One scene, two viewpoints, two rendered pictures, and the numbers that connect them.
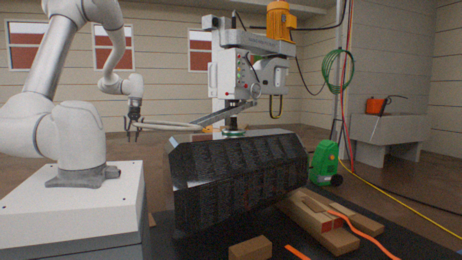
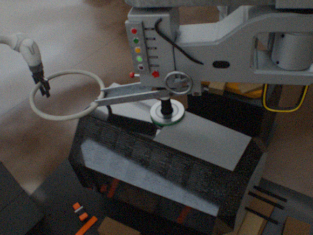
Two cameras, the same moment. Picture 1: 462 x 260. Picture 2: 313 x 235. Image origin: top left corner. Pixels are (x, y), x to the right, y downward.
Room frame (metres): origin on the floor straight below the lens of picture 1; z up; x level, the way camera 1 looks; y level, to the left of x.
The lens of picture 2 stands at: (1.36, -1.20, 2.16)
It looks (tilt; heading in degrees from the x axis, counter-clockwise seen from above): 44 degrees down; 63
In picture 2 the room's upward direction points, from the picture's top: 9 degrees counter-clockwise
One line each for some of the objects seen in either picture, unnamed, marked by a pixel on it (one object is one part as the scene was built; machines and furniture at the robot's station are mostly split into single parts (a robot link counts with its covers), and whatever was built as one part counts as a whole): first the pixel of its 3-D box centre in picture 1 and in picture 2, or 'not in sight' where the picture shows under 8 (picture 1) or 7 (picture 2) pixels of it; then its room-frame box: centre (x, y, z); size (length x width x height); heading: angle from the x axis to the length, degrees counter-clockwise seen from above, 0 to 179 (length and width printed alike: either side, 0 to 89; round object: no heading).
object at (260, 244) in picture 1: (250, 252); (120, 234); (1.45, -0.14, 0.07); 0.30 x 0.12 x 0.12; 119
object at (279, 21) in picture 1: (279, 23); not in sight; (2.49, -0.50, 1.93); 0.31 x 0.28 x 0.40; 45
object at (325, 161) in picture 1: (326, 151); not in sight; (2.92, -1.27, 0.43); 0.35 x 0.35 x 0.87; 9
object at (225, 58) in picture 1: (240, 77); (173, 45); (2.09, -0.08, 1.35); 0.36 x 0.22 x 0.45; 135
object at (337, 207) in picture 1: (341, 209); not in sight; (2.02, -1.08, 0.09); 0.25 x 0.10 x 0.01; 20
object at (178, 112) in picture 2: (233, 130); (166, 111); (2.04, -0.02, 0.87); 0.21 x 0.21 x 0.01
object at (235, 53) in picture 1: (237, 69); (138, 48); (1.91, -0.05, 1.40); 0.08 x 0.03 x 0.28; 135
